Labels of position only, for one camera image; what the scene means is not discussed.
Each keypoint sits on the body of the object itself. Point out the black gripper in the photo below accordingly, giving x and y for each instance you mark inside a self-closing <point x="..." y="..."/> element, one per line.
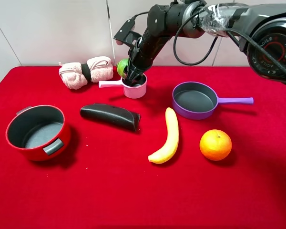
<point x="148" y="46"/>

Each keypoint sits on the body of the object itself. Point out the green lime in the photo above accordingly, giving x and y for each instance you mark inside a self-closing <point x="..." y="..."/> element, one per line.
<point x="122" y="67"/>

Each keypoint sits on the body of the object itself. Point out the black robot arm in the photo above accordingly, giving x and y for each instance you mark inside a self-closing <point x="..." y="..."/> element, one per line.
<point x="259" y="31"/>

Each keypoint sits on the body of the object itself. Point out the pink saucepan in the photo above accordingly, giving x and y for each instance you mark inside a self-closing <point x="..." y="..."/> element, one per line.
<point x="135" y="91"/>

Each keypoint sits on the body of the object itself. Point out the pink rolled towel black band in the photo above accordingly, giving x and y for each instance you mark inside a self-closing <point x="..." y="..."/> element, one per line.
<point x="76" y="75"/>

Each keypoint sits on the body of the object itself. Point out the purple frying pan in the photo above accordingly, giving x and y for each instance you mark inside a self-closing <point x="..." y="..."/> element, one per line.
<point x="197" y="101"/>

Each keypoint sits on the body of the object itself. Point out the yellow banana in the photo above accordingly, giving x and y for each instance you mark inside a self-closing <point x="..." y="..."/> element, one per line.
<point x="167" y="151"/>

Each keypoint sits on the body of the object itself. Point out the orange fruit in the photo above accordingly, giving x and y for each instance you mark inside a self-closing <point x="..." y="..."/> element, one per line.
<point x="215" y="145"/>

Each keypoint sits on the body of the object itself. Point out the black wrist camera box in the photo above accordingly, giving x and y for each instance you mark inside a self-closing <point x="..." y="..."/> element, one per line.
<point x="126" y="35"/>

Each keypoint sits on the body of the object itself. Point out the red pot grey handles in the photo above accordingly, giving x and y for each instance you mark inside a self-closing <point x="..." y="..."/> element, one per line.
<point x="39" y="133"/>

